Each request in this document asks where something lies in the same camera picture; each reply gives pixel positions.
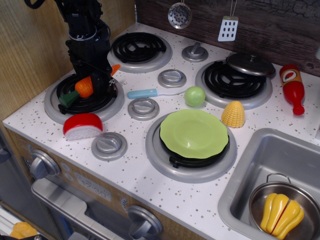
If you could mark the silver stovetop knob front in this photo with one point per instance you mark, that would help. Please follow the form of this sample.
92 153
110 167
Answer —
109 146

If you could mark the black front-left burner coil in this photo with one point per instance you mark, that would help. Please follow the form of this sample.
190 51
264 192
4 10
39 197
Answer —
83 105

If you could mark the silver toy sink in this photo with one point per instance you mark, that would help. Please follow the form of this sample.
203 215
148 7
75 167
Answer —
268 151

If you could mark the green toy apple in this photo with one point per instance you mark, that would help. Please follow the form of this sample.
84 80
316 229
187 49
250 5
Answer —
194 96

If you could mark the small steel pot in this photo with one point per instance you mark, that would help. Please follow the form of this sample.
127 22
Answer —
309 228

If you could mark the orange toy on floor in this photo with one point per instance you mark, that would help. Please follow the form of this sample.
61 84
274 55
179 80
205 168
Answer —
23 230

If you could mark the silver oven dial left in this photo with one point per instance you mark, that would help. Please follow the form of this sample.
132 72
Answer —
43 165

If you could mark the silver oven dial right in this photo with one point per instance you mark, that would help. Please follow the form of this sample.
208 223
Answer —
143 223

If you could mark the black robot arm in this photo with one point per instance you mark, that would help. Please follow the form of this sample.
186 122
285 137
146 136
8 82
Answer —
83 18

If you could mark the silver oven dial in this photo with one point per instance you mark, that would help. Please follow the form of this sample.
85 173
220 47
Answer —
43 165
143 223

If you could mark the green plastic plate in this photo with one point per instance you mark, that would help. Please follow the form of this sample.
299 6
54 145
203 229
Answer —
193 133

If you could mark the silver stovetop knob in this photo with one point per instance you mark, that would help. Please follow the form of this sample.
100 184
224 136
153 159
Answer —
143 109
172 78
109 146
195 53

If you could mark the red ketchup bottle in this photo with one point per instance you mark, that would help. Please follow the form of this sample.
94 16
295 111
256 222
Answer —
292 87

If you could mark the silver stovetop knob upper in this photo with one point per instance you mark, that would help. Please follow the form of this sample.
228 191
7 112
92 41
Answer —
172 78

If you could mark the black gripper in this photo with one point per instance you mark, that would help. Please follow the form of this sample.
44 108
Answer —
89 58

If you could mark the steel pot lid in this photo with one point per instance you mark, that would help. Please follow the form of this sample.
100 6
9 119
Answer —
250 64

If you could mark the silver stovetop knob back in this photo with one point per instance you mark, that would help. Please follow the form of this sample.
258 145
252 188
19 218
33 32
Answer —
195 53

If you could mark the silver oven door handle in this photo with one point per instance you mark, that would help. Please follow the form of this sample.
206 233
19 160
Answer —
70 207

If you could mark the black back-left burner coil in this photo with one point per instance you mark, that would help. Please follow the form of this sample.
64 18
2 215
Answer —
137 47

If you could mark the silver stovetop knob middle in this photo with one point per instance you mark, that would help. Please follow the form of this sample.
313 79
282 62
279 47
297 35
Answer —
143 109

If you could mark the black front-right burner coil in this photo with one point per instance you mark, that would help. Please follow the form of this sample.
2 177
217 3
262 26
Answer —
176 161

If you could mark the yellow toy squash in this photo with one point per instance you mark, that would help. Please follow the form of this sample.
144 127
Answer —
280 215

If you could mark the black back-right burner coil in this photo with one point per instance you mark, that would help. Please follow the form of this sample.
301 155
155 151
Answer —
227 82

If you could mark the orange toy carrot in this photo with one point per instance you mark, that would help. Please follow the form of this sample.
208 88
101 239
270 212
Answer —
83 89

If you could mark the blue handled toy knife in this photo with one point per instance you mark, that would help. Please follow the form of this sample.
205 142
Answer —
154 92

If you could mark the hanging steel strainer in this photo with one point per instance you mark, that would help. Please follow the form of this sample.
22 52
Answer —
179 15

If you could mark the yellow toy corn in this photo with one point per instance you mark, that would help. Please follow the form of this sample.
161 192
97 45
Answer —
233 115

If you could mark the hanging white spatula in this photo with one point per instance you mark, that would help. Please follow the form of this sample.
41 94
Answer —
229 25

